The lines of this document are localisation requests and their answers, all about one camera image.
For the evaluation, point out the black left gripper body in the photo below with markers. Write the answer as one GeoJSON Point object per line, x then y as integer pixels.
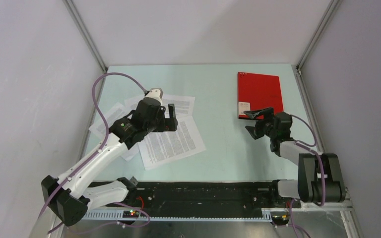
{"type": "Point", "coordinates": [160, 124]}

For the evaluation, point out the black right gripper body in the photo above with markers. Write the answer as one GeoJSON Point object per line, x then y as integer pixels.
{"type": "Point", "coordinates": [266, 124]}

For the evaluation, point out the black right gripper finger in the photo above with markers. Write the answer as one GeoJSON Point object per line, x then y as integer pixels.
{"type": "Point", "coordinates": [264, 113]}
{"type": "Point", "coordinates": [252, 131]}

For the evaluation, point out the red and black folder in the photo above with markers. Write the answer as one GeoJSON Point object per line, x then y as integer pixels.
{"type": "Point", "coordinates": [258, 91]}

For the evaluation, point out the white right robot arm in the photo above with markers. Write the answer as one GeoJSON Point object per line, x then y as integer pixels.
{"type": "Point", "coordinates": [319, 179]}

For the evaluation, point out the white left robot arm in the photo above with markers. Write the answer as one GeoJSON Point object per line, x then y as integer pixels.
{"type": "Point", "coordinates": [69, 196]}

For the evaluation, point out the top printed paper sheet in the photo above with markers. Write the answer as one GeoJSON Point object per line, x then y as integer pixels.
{"type": "Point", "coordinates": [184, 105]}

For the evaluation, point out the left printed paper sheet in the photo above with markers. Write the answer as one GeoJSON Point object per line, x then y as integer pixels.
{"type": "Point", "coordinates": [116, 112]}

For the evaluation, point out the large printed paper sheet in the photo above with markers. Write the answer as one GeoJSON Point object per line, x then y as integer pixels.
{"type": "Point", "coordinates": [159, 148]}

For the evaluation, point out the right controller board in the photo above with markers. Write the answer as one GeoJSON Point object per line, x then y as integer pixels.
{"type": "Point", "coordinates": [280, 220]}

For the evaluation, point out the controller board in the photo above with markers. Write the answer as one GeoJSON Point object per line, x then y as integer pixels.
{"type": "Point", "coordinates": [280, 220]}
{"type": "Point", "coordinates": [130, 214]}

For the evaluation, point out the left controller board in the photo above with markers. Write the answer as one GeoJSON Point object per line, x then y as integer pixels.
{"type": "Point", "coordinates": [130, 214]}

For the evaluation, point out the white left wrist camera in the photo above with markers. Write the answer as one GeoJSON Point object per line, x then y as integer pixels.
{"type": "Point", "coordinates": [156, 94]}

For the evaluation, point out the right aluminium frame post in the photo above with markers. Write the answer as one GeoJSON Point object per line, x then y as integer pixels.
{"type": "Point", "coordinates": [318, 32]}

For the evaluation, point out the aluminium frame post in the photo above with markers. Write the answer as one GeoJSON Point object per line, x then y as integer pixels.
{"type": "Point", "coordinates": [82, 28]}
{"type": "Point", "coordinates": [318, 32]}

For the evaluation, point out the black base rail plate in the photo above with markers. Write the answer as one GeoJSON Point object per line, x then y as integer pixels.
{"type": "Point", "coordinates": [206, 198]}

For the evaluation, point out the grey slotted cable duct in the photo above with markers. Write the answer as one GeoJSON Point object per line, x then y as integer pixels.
{"type": "Point", "coordinates": [116, 215]}

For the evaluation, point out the left aluminium frame post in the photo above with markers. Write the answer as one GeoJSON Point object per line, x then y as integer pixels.
{"type": "Point", "coordinates": [82, 28]}

